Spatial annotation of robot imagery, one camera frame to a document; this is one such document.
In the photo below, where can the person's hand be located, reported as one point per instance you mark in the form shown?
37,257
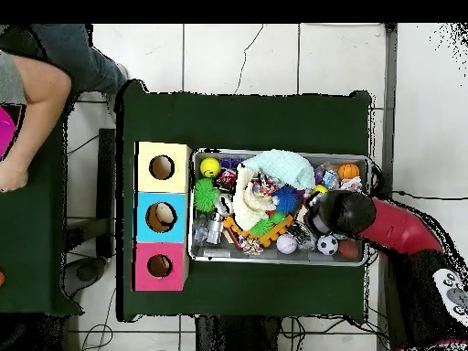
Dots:
11,179

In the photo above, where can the pink round disc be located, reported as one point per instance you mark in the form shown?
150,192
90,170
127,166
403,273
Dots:
4,131

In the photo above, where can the cream waffle cloth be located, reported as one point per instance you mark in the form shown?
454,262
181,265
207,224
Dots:
252,205

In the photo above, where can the mint green waffle cloth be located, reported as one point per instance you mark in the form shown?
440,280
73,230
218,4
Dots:
289,167

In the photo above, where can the person's forearm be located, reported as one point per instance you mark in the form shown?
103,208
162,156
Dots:
36,110

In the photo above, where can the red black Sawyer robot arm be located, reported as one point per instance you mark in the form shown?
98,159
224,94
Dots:
398,227

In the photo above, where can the wooden box with three holes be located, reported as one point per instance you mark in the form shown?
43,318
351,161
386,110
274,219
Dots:
161,212

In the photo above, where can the clear shallow mesh bin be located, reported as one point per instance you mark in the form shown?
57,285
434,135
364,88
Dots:
205,252

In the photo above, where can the dark green side table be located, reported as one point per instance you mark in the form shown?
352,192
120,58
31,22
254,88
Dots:
29,234

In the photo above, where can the black stand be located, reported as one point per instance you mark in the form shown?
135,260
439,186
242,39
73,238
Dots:
107,190

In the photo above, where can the person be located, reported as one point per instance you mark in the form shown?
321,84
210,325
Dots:
80,51

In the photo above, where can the green fuzzy toy with eyes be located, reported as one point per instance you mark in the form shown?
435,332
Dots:
206,195

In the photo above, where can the yellow smiley ball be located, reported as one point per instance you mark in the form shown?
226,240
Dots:
210,167

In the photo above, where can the dark green table cloth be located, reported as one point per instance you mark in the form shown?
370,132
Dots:
241,121

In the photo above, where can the orange toy building block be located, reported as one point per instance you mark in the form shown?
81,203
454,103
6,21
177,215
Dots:
281,229

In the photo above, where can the blue spiky ball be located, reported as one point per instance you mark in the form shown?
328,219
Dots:
287,199

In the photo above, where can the small white baseball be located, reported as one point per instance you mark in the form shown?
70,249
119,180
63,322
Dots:
287,243

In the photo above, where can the small black white soccer ball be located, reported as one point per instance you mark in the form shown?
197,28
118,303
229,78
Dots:
327,245

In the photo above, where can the small orange basketball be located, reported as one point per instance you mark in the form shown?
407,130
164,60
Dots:
349,171

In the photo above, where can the small brown football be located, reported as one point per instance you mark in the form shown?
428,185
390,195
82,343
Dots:
349,250

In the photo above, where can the grey vertical pole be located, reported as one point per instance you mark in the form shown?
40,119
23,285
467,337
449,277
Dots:
387,110

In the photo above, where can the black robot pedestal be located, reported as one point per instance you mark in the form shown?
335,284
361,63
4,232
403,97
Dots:
234,338

